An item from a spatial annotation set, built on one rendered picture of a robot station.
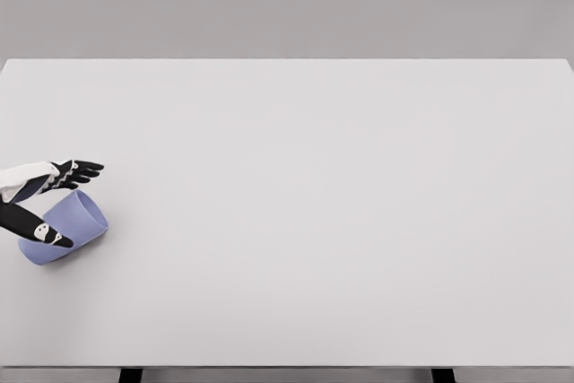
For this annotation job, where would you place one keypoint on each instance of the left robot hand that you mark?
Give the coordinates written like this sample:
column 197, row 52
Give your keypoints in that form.
column 27, row 179

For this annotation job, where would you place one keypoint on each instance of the lavender blue cup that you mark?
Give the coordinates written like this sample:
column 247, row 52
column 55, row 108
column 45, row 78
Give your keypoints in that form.
column 74, row 226

